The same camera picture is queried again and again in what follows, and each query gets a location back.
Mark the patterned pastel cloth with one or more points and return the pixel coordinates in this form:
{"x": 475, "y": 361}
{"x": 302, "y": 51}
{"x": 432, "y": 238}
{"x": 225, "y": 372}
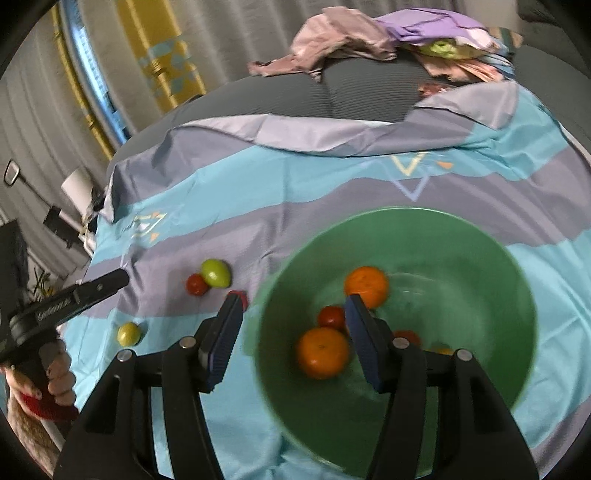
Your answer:
{"x": 475, "y": 55}

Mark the black device on stand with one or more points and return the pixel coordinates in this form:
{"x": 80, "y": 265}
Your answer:
{"x": 60, "y": 226}

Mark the potted plant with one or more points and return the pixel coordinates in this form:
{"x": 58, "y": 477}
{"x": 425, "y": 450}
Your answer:
{"x": 41, "y": 284}

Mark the purple cloth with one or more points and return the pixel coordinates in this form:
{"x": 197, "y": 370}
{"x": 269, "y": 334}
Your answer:
{"x": 429, "y": 27}

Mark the person's left forearm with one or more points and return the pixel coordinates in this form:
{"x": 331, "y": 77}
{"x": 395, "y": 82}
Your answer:
{"x": 32, "y": 429}

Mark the grey curtain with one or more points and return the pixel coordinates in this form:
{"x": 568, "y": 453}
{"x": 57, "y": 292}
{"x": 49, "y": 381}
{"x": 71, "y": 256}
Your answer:
{"x": 37, "y": 115}

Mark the teal grey striped blanket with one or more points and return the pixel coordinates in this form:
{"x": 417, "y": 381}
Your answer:
{"x": 231, "y": 194}

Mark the olive green round fruit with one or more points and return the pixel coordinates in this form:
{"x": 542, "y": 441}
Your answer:
{"x": 128, "y": 333}

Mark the pink crumpled cloth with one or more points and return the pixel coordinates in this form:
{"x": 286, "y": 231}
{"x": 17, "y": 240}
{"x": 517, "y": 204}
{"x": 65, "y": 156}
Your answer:
{"x": 337, "y": 41}

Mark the white lamp shade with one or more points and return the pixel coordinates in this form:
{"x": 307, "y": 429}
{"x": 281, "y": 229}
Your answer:
{"x": 77, "y": 189}

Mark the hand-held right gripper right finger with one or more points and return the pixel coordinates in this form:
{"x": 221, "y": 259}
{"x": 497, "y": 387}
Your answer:
{"x": 364, "y": 341}

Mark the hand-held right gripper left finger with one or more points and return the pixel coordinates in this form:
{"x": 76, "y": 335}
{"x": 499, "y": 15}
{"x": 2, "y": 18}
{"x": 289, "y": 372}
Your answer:
{"x": 226, "y": 341}

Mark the red tomato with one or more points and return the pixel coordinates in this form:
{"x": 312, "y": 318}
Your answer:
{"x": 331, "y": 317}
{"x": 244, "y": 300}
{"x": 407, "y": 337}
{"x": 196, "y": 285}

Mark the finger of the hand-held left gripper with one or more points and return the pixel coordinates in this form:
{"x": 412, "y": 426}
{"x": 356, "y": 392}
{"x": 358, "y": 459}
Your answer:
{"x": 106, "y": 284}

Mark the green bowl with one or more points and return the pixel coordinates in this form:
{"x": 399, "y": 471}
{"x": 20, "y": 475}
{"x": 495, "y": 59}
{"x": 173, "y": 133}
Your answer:
{"x": 438, "y": 258}

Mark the large green oval fruit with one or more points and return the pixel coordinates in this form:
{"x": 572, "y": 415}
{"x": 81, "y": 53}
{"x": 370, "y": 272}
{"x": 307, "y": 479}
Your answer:
{"x": 215, "y": 272}

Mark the yellow curtain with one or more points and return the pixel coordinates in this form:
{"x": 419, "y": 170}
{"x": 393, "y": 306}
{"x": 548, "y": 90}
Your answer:
{"x": 157, "y": 50}

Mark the person's left hand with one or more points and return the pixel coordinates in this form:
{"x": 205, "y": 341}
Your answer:
{"x": 62, "y": 376}

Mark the orange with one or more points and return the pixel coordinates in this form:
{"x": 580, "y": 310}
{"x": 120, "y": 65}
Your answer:
{"x": 367, "y": 286}
{"x": 323, "y": 353}

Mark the large brown kiwi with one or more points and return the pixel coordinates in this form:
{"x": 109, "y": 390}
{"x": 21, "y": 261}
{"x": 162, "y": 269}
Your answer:
{"x": 443, "y": 350}

